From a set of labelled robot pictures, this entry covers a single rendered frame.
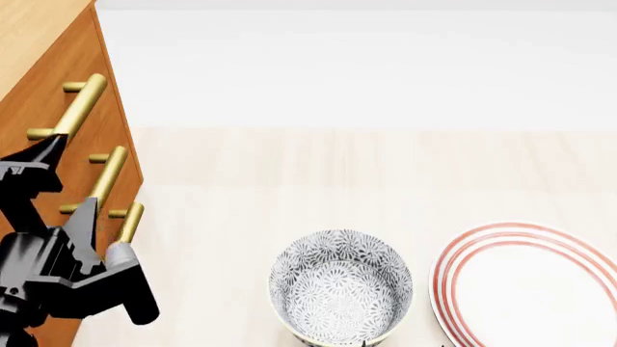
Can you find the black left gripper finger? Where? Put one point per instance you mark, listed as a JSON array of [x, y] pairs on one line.
[[83, 231], [36, 173]]

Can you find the wooden cabinet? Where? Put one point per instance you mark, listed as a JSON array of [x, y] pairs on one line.
[[45, 72]]

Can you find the floral patterned ceramic bowl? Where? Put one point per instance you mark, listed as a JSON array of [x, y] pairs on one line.
[[340, 289]]

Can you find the white plate with red rings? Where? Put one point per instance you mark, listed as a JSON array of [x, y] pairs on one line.
[[530, 292]]

